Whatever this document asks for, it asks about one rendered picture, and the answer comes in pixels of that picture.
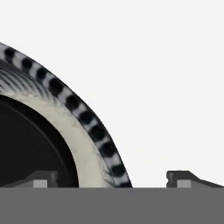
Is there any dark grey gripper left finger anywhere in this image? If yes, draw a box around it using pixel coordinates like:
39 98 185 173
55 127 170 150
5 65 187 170
2 170 59 189

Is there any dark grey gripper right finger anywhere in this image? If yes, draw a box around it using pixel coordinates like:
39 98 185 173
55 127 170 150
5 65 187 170
165 170 224 189

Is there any black and white spotted bowl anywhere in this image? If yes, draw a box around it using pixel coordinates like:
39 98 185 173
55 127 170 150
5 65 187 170
0 42 133 189

